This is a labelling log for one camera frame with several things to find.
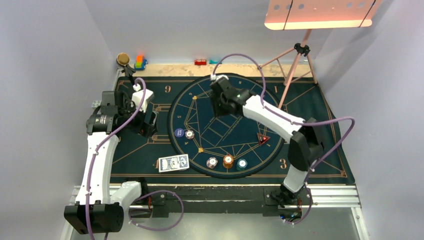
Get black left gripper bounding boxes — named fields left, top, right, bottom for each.
left=118, top=98, right=157, bottom=138

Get purple small blind button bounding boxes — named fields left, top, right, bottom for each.
left=174, top=128, right=185, bottom=138

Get black red all-in triangle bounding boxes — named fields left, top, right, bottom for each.
left=257, top=133, right=270, bottom=146

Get orange chip stack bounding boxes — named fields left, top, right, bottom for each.
left=223, top=154, right=234, bottom=169

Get pink white chip stack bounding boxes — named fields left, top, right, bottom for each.
left=206, top=157, right=218, bottom=169

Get teal chip stack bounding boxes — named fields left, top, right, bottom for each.
left=236, top=158, right=248, bottom=171

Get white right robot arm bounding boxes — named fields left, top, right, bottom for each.
left=209, top=74, right=325, bottom=205

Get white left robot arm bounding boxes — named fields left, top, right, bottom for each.
left=64, top=89, right=158, bottom=236

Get rectangular dark green poker mat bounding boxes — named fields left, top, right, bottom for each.
left=109, top=76, right=356, bottom=186

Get round blue poker mat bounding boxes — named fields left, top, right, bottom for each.
left=167, top=76, right=288, bottom=179

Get red toy block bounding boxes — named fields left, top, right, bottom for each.
left=194, top=58, right=208, bottom=66

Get blue playing card deck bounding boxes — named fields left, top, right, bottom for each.
left=158, top=154, right=190, bottom=173

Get grey lego brick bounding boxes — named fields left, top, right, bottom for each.
left=91, top=100, right=101, bottom=109

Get orange green blue toy blocks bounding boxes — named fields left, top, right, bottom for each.
left=134, top=54, right=148, bottom=71

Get round brown knob stand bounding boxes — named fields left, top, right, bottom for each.
left=116, top=52, right=136, bottom=85

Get pink music stand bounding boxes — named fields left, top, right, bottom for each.
left=260, top=0, right=382, bottom=108

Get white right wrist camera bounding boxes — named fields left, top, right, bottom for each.
left=210, top=74, right=229, bottom=82

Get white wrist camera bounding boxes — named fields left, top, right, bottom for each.
left=210, top=74, right=229, bottom=82
left=131, top=84, right=155, bottom=113

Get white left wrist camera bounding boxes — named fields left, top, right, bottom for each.
left=131, top=84, right=155, bottom=113

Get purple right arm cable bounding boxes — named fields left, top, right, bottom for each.
left=211, top=53, right=356, bottom=226

